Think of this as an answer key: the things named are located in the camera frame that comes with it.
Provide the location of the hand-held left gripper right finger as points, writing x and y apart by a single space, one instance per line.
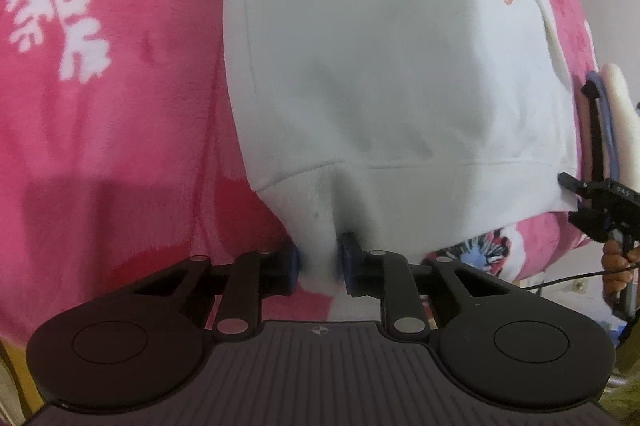
347 266

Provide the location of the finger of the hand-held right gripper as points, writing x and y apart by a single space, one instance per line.
590 223
575 183

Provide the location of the person's right hand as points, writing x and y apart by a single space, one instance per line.
614 268

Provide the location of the white hoodie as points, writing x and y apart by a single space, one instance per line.
375 80

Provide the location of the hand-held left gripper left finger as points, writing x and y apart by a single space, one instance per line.
292 267

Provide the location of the pink floral blanket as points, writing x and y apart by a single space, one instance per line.
125 130

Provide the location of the wall socket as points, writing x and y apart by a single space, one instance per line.
580 287

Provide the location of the cream folded garment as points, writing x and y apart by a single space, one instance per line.
620 105

